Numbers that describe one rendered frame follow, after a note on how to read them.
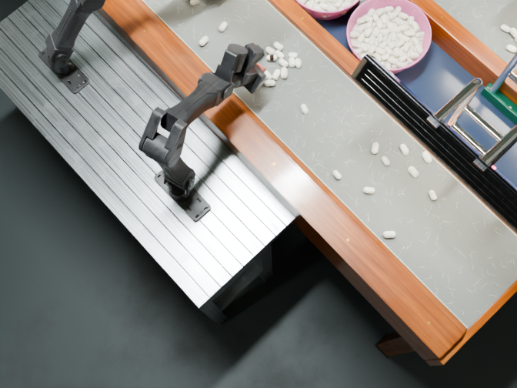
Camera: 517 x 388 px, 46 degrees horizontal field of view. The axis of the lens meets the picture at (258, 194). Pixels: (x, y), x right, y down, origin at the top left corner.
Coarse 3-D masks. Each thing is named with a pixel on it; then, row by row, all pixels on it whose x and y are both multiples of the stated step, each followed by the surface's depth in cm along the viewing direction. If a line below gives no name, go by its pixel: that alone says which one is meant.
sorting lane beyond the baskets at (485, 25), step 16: (448, 0) 200; (464, 0) 199; (480, 0) 199; (496, 0) 199; (512, 0) 199; (464, 16) 198; (480, 16) 198; (496, 16) 197; (512, 16) 197; (480, 32) 196; (496, 32) 196; (496, 48) 194
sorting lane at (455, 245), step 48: (144, 0) 203; (240, 0) 202; (192, 48) 198; (288, 48) 196; (240, 96) 192; (288, 96) 192; (336, 96) 191; (288, 144) 187; (336, 144) 187; (384, 144) 186; (336, 192) 182; (384, 192) 182; (384, 240) 178; (432, 240) 177; (480, 240) 177; (432, 288) 173; (480, 288) 173
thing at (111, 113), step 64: (64, 0) 213; (0, 64) 206; (128, 64) 205; (64, 128) 199; (128, 128) 198; (192, 128) 197; (128, 192) 192; (256, 192) 190; (192, 256) 189; (256, 256) 188
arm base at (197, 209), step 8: (160, 176) 192; (160, 184) 191; (168, 192) 190; (176, 192) 183; (192, 192) 189; (176, 200) 188; (184, 200) 188; (192, 200) 189; (200, 200) 189; (184, 208) 189; (192, 208) 189; (200, 208) 188; (208, 208) 188; (192, 216) 188; (200, 216) 188
